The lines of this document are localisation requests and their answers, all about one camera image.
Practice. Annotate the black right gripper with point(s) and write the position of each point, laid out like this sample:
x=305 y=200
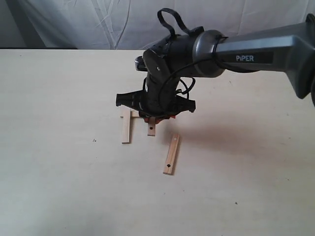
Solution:
x=159 y=96

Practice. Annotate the wood stick two holes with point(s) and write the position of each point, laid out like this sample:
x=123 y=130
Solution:
x=151 y=126

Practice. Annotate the plain light wood stick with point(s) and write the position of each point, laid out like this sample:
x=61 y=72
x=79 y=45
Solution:
x=126 y=115

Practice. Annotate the wood stick with magnets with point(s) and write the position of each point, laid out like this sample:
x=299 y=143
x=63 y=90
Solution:
x=172 y=155

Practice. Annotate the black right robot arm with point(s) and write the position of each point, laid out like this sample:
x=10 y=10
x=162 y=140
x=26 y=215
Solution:
x=199 y=53

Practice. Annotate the wood stick end piece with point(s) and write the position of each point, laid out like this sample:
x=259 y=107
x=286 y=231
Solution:
x=133 y=114

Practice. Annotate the white backdrop cloth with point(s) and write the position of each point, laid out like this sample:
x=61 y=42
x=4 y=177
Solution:
x=133 y=24

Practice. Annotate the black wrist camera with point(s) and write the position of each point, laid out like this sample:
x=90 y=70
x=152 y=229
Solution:
x=140 y=65

